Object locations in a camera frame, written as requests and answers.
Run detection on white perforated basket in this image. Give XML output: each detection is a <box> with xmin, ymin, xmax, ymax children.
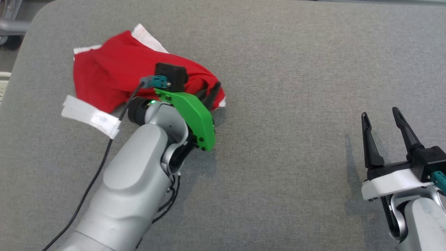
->
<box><xmin>0</xmin><ymin>71</ymin><xmax>11</xmax><ymax>103</ymax></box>

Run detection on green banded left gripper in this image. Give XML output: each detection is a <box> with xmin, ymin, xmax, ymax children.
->
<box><xmin>153</xmin><ymin>82</ymin><xmax>222</xmax><ymax>152</ymax></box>

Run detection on grey metal cart frame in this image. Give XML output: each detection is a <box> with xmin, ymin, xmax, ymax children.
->
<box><xmin>0</xmin><ymin>0</ymin><xmax>33</xmax><ymax>37</ymax></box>

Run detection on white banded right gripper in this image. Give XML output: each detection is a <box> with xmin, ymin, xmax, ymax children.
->
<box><xmin>361</xmin><ymin>107</ymin><xmax>434</xmax><ymax>201</ymax></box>

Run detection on red shorts with white trim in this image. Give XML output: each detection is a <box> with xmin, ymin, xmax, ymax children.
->
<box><xmin>61</xmin><ymin>23</ymin><xmax>227</xmax><ymax>140</ymax></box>

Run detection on thin black left arm cables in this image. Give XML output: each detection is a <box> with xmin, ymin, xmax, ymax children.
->
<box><xmin>135</xmin><ymin>171</ymin><xmax>182</xmax><ymax>250</ymax></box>

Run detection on black caster wheel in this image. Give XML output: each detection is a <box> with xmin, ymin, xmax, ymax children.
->
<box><xmin>0</xmin><ymin>35</ymin><xmax>21</xmax><ymax>50</ymax></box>

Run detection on grey fabric sofa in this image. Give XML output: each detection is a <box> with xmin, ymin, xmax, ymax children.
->
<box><xmin>0</xmin><ymin>0</ymin><xmax>446</xmax><ymax>251</ymax></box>

